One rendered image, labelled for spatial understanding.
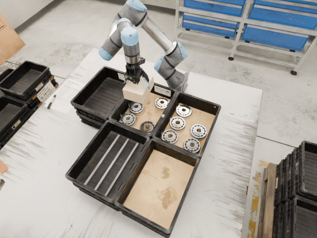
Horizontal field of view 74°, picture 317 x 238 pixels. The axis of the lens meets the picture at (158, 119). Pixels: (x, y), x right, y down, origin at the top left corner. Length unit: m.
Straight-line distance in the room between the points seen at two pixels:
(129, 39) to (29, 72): 1.77
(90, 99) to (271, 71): 2.46
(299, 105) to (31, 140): 2.77
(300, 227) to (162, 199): 1.03
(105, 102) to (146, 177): 0.63
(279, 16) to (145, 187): 2.41
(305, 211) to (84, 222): 1.47
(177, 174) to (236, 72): 2.12
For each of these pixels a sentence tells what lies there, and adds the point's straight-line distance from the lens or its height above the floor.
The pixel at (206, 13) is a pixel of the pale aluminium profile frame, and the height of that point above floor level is 0.60.
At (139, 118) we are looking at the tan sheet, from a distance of 1.41.
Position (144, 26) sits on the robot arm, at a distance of 1.47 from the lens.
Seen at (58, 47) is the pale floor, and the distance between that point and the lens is 3.72.
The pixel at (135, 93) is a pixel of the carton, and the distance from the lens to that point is 1.16.
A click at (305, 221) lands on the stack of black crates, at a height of 0.38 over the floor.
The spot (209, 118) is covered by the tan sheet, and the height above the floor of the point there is 0.83.
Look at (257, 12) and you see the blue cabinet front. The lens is 2.92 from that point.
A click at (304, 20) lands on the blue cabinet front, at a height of 0.69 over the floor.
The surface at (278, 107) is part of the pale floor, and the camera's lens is 2.85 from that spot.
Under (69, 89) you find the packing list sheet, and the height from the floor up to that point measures 0.70.
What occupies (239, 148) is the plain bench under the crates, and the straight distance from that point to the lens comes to 1.52.
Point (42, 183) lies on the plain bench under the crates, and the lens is 1.53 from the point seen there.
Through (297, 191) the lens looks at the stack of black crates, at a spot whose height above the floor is 0.51.
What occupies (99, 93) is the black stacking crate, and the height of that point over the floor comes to 0.83.
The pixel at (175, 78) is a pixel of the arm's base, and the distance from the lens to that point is 1.60.
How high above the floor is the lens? 1.97
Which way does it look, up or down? 55 degrees down
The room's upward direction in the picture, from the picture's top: 2 degrees counter-clockwise
